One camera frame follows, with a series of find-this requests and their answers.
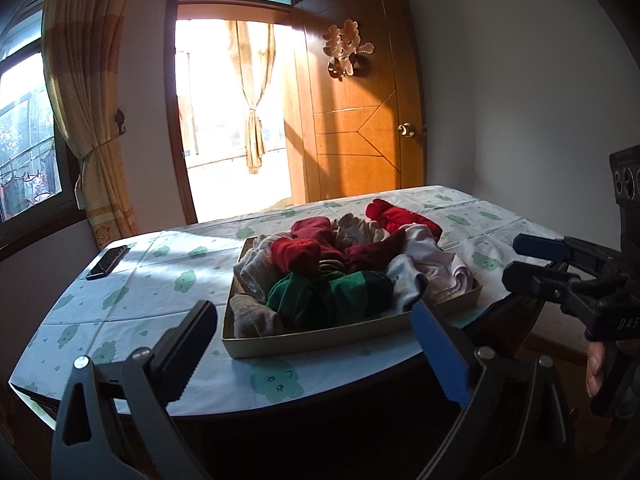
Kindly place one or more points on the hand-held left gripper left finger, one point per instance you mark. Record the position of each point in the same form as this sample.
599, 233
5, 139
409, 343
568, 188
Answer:
185, 355

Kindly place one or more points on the tan underwear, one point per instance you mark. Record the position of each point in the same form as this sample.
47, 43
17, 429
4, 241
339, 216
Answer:
252, 317

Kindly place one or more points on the brass door knob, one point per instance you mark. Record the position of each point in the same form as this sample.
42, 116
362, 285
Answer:
407, 130

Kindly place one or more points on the light pink underwear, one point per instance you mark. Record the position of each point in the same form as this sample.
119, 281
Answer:
435, 260

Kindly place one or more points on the beige underwear grey band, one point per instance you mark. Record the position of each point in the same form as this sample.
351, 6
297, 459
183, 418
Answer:
357, 232

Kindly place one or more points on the brown door frame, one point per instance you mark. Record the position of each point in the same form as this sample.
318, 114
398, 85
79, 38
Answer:
172, 110

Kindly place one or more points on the beige shallow cardboard box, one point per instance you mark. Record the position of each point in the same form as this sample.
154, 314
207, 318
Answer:
310, 342

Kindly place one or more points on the tied balcony curtain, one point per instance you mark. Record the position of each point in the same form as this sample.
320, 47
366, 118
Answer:
255, 135

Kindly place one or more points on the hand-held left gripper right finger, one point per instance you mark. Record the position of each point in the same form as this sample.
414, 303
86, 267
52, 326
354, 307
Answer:
440, 355

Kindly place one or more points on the metal wall hook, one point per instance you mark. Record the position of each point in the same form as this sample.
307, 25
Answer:
120, 120

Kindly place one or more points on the yellow window curtain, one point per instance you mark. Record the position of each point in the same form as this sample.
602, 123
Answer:
95, 185

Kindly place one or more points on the dark framed window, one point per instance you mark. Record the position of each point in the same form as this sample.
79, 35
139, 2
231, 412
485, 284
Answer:
25, 135

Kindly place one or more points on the maroon underwear grey lining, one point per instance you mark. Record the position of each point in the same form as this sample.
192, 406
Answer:
312, 230

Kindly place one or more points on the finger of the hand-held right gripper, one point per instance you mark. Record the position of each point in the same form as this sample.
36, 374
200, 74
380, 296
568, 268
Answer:
540, 246
530, 277

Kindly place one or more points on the table with cloud tablecloth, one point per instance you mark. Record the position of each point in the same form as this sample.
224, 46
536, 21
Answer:
150, 310

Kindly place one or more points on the grey sock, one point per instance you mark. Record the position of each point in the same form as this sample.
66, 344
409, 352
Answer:
407, 280

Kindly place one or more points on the whitish patterned underwear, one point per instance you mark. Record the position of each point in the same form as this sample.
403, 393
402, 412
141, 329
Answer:
252, 275

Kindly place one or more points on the orange wooden door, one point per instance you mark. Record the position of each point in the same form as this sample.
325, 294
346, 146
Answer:
350, 150

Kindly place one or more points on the black smartphone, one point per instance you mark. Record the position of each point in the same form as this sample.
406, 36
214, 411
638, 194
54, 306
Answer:
107, 262

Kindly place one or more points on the wooden door ornament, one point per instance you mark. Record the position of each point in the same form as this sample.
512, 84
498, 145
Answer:
345, 45

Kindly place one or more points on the green striped underwear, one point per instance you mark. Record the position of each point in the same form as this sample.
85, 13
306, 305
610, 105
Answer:
300, 300

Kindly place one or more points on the person's right hand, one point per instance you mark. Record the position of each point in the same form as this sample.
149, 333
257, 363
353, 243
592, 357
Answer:
595, 370

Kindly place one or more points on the dark red underwear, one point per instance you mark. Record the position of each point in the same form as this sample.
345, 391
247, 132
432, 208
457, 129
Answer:
372, 252

